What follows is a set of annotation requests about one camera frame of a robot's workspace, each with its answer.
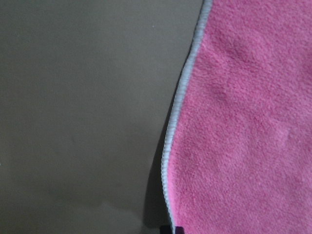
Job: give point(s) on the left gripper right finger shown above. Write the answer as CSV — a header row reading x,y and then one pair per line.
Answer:
x,y
179,230

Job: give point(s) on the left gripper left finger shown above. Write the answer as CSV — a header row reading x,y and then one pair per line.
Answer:
x,y
166,229

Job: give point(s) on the pink towel with white hem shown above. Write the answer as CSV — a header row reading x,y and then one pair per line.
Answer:
x,y
237,156

